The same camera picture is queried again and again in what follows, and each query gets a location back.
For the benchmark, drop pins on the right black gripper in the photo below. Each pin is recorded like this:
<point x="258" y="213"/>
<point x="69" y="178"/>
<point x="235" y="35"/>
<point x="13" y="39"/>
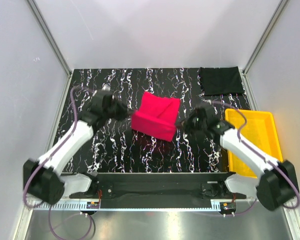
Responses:
<point x="190" y="122"/>

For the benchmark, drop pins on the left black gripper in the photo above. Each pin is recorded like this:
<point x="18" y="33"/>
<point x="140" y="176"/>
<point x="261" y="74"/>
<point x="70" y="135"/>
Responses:
<point x="122" y="111"/>

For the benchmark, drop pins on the pink t shirt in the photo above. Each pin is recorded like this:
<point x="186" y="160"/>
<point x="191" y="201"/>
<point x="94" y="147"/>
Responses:
<point x="156" y="116"/>

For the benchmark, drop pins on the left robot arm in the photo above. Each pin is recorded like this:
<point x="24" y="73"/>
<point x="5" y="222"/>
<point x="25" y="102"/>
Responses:
<point x="43" y="178"/>

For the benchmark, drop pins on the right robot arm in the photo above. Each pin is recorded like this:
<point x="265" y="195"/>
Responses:
<point x="276" y="183"/>

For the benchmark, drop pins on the folded black t shirt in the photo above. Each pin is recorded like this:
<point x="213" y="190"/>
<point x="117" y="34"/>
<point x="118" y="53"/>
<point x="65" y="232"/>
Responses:
<point x="221" y="81"/>

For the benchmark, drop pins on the yellow plastic bin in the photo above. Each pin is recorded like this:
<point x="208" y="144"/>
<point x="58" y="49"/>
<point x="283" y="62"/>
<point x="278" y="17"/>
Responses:
<point x="259" y="130"/>

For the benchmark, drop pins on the right connector block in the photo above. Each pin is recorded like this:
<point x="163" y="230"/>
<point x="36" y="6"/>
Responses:
<point x="229" y="206"/>

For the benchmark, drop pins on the connector block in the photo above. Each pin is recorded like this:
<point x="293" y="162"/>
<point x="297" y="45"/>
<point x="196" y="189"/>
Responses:
<point x="93" y="205"/>
<point x="229" y="206"/>

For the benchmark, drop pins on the left connector block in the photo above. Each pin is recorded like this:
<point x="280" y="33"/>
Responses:
<point x="93" y="205"/>

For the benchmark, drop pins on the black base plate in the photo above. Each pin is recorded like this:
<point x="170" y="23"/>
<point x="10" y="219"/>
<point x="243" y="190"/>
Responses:
<point x="169" y="188"/>

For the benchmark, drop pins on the slotted cable duct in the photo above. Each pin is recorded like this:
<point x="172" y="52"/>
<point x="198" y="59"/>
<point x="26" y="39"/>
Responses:
<point x="108" y="205"/>

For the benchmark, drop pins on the left aluminium frame post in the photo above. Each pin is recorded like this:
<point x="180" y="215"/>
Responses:
<point x="48" y="35"/>

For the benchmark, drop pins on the aluminium frame post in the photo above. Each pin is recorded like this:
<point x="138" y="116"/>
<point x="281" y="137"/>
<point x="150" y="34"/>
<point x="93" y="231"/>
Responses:
<point x="266" y="33"/>
<point x="48" y="35"/>

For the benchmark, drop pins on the right aluminium frame post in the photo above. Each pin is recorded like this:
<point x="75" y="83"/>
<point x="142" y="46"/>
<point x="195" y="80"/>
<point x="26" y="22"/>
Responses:
<point x="266" y="33"/>

